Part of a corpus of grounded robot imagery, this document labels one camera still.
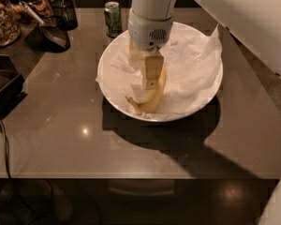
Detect black cable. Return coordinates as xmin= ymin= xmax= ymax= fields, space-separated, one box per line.
xmin=0 ymin=105 xmax=13 ymax=180

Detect glass jar of nuts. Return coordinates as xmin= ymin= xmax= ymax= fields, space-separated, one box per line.
xmin=0 ymin=0 xmax=22 ymax=48

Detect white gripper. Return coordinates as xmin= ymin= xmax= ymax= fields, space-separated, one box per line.
xmin=128 ymin=9 xmax=173 ymax=90

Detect green soda can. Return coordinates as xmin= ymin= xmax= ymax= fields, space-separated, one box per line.
xmin=104 ymin=1 xmax=123 ymax=38

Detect white paper liner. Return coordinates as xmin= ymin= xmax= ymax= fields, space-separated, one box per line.
xmin=95 ymin=23 xmax=224 ymax=121

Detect glass jar of snacks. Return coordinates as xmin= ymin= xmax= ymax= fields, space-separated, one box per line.
xmin=11 ymin=0 xmax=53 ymax=23

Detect black mesh cup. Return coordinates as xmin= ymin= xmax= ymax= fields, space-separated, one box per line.
xmin=52 ymin=0 xmax=78 ymax=31

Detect white bowl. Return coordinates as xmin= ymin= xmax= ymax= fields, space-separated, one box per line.
xmin=96 ymin=22 xmax=224 ymax=123

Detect yellow banana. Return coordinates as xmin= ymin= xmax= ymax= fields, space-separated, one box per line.
xmin=126 ymin=67 xmax=167 ymax=115

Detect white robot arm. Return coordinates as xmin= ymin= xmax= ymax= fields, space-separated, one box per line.
xmin=128 ymin=0 xmax=281 ymax=79

